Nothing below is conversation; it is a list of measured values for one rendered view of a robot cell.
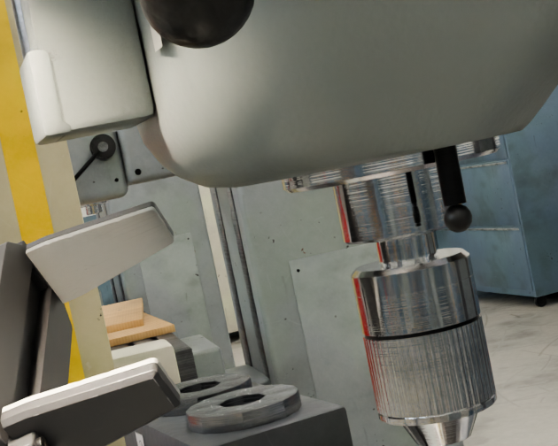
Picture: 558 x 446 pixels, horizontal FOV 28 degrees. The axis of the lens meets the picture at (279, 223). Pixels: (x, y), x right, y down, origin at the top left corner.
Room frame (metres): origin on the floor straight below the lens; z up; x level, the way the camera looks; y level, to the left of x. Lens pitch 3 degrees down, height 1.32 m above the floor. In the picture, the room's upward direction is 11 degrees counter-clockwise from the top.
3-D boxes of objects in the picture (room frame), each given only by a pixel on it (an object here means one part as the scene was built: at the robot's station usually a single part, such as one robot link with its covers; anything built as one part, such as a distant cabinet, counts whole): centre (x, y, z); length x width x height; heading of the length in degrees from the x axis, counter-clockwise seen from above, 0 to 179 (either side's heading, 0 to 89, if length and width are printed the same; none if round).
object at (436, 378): (0.43, -0.05, 1.23); 0.05 x 0.05 x 0.05
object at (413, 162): (0.43, -0.05, 1.31); 0.09 x 0.09 x 0.01
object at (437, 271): (0.43, -0.05, 1.26); 0.05 x 0.05 x 0.01
